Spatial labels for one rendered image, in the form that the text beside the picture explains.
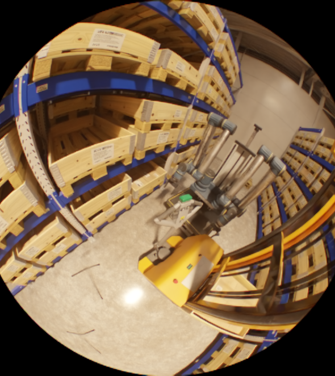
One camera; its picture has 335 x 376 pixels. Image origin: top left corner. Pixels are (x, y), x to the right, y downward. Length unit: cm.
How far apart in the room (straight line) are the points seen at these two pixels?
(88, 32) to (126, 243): 238
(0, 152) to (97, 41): 79
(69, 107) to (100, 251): 232
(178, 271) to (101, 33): 181
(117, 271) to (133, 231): 78
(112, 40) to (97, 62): 19
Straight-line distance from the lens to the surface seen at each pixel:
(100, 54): 85
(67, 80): 85
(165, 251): 156
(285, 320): 59
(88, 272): 207
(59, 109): 204
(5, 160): 90
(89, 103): 213
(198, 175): 134
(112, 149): 102
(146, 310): 207
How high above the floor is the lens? 192
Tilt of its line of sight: 45 degrees down
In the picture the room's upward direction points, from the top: 22 degrees clockwise
